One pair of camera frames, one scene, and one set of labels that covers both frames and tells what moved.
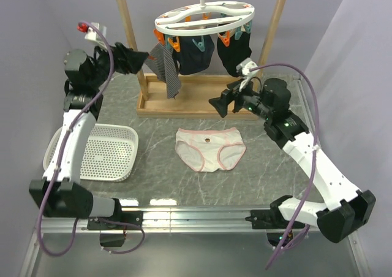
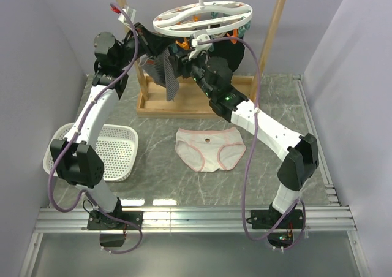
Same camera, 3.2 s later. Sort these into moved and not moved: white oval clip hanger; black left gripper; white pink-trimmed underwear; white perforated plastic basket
Moved: black left gripper
Not moved: white oval clip hanger; white pink-trimmed underwear; white perforated plastic basket
